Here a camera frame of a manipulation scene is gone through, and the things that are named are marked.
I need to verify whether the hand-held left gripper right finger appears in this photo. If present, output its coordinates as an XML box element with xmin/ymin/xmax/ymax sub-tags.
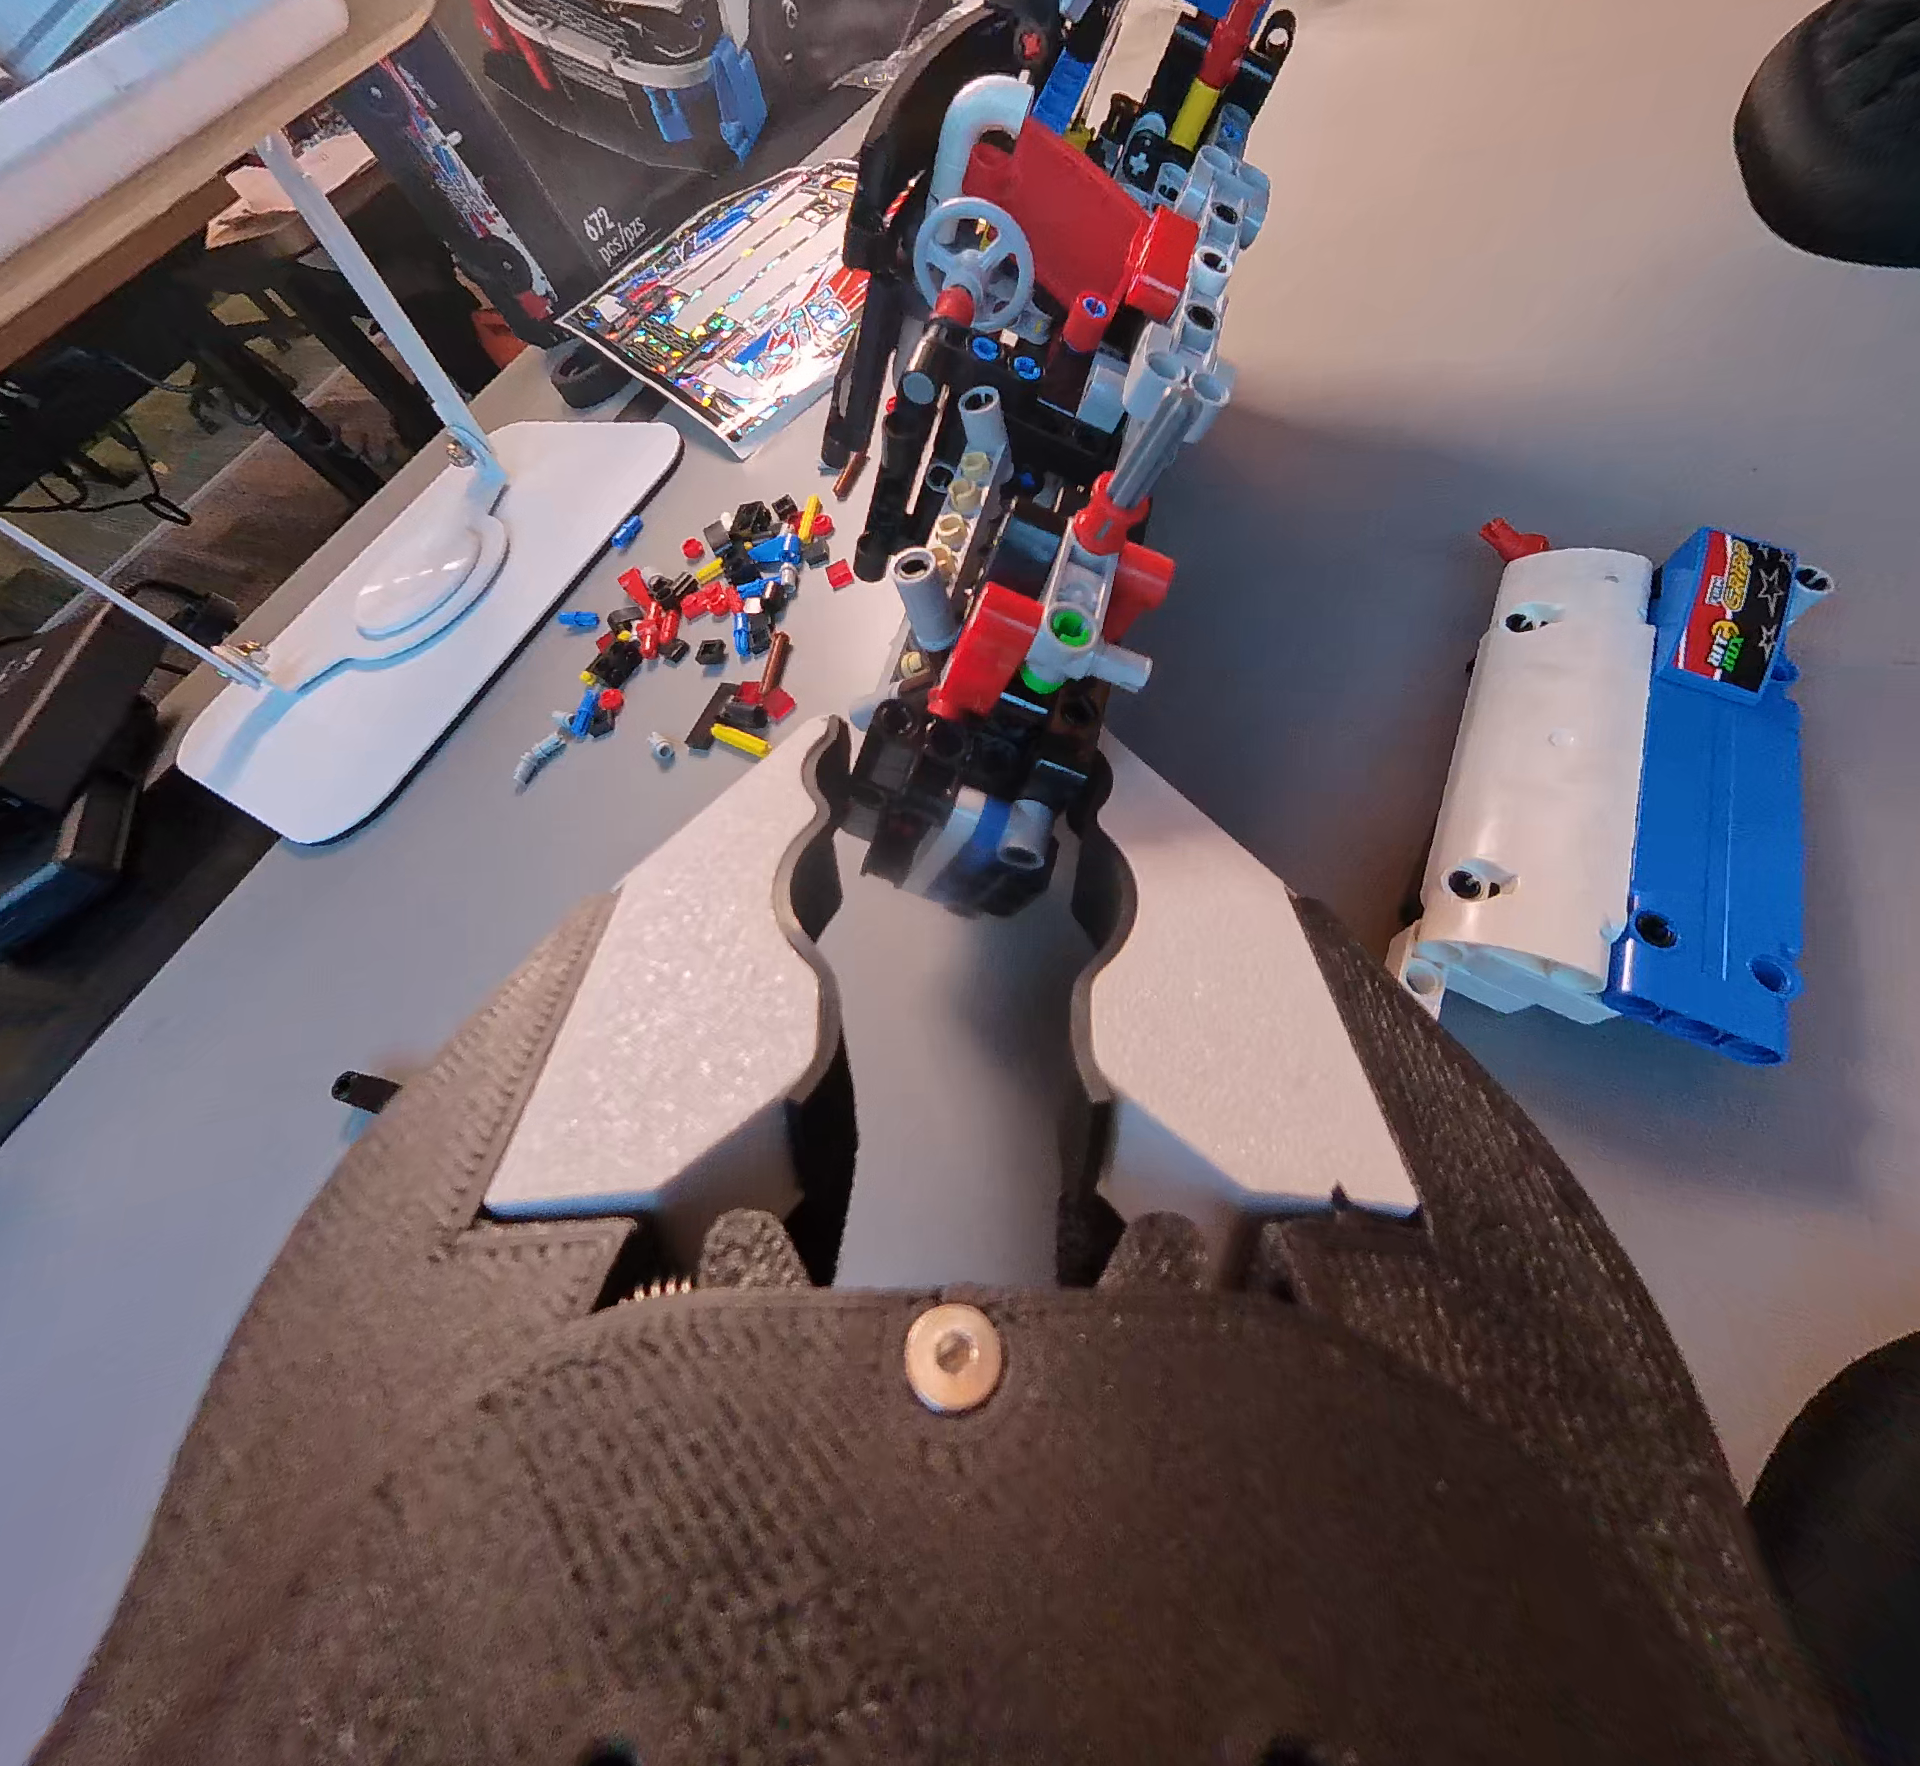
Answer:
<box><xmin>1059</xmin><ymin>741</ymin><xmax>1428</xmax><ymax>1223</ymax></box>

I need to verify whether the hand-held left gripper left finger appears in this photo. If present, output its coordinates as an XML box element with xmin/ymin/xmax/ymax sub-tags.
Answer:
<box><xmin>479</xmin><ymin>712</ymin><xmax>861</xmax><ymax>1223</ymax></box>

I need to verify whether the lego race car model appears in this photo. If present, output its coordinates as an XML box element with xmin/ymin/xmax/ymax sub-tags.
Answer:
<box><xmin>818</xmin><ymin>0</ymin><xmax>1309</xmax><ymax>920</ymax></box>

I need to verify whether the white and blue lego panel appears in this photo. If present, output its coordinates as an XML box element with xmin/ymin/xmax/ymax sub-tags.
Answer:
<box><xmin>1382</xmin><ymin>517</ymin><xmax>1838</xmax><ymax>1066</ymax></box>

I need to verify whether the stickered blue lego tile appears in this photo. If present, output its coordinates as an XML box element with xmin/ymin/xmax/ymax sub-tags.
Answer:
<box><xmin>1669</xmin><ymin>525</ymin><xmax>1804</xmax><ymax>704</ymax></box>

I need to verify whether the lego set box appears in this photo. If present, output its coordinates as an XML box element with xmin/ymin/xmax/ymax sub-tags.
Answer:
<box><xmin>338</xmin><ymin>0</ymin><xmax>992</xmax><ymax>373</ymax></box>

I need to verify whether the pile of small lego pieces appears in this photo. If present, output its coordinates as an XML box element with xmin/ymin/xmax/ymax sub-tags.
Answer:
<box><xmin>511</xmin><ymin>489</ymin><xmax>861</xmax><ymax>789</ymax></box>

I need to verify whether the holographic sticker sheet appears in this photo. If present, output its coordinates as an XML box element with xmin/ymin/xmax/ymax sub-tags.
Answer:
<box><xmin>556</xmin><ymin>158</ymin><xmax>891</xmax><ymax>463</ymax></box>

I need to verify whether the white book stand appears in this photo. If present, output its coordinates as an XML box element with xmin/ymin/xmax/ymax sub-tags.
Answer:
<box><xmin>0</xmin><ymin>0</ymin><xmax>684</xmax><ymax>849</ymax></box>

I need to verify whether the black power adapter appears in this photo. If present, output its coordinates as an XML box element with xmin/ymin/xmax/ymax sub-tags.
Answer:
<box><xmin>0</xmin><ymin>602</ymin><xmax>159</xmax><ymax>823</ymax></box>

